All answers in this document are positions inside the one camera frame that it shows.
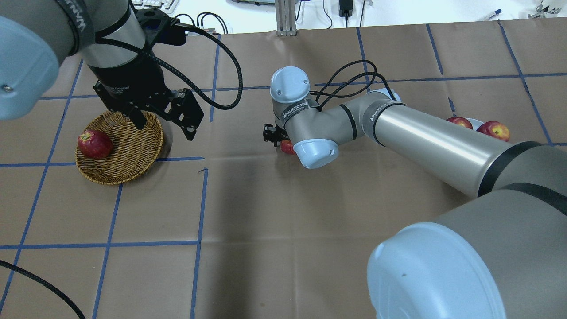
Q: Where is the white keyboard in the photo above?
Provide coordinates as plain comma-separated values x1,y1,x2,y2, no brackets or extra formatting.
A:
131,0,182,14

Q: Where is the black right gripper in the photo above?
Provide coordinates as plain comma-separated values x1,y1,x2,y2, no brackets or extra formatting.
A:
263,124,286,147

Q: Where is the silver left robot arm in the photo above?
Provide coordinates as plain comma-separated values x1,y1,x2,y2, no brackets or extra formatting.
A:
0,0,204,140

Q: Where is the black power adapter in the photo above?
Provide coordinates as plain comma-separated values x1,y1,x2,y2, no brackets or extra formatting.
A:
338,0,354,18

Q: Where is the aluminium frame post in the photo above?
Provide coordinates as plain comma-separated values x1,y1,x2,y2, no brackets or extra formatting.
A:
275,0,297,36

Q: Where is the red apple on plate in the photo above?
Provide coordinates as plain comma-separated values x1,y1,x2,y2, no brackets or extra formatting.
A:
446,117,474,129
476,121,511,142

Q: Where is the red yellow apple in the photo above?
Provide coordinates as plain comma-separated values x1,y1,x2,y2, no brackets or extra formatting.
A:
280,140,296,155

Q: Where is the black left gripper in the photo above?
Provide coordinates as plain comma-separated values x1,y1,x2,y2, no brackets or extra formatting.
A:
93,49,204,141

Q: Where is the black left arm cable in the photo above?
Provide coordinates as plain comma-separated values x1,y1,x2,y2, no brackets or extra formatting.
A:
95,13,244,111

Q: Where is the brown paper table cover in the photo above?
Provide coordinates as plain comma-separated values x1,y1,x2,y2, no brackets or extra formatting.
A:
1,18,566,319

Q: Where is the wicker basket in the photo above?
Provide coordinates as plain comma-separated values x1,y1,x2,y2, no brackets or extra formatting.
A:
75,111,165,184

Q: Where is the light blue plate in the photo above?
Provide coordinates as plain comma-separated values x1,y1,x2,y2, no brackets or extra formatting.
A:
466,117,484,132

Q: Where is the blue white marker pen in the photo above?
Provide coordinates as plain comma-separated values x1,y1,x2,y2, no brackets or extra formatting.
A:
479,9,502,21

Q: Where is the red apple in basket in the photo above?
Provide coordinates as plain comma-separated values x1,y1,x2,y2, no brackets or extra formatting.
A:
78,130,114,159

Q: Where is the red apple front on plate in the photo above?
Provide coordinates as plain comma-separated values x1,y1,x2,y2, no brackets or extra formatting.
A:
476,121,511,142

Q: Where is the red apple top on plate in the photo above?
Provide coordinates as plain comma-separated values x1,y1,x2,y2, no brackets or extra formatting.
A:
446,117,474,129

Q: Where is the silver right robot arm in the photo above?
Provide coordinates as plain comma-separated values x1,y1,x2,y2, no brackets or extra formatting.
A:
271,66,567,319

